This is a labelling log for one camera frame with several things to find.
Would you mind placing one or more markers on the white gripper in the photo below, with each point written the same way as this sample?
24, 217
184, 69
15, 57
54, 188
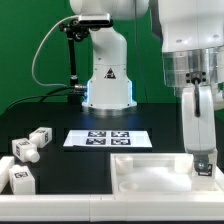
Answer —
198, 124

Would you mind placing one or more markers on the white square tabletop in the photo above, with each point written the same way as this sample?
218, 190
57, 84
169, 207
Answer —
160, 173

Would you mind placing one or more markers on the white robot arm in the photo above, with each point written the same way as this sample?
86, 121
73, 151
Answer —
192, 34

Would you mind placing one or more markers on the white fiducial marker sheet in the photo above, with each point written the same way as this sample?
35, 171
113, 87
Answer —
107, 138

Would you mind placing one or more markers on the white left fence piece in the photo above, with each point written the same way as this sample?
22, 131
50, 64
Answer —
6, 163

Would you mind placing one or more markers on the white front fence wall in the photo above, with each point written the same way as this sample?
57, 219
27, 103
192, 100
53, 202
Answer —
96, 208

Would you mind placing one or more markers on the grey background camera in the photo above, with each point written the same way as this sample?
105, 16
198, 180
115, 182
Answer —
95, 20

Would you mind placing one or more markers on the black camera stand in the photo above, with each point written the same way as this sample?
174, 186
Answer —
75, 33

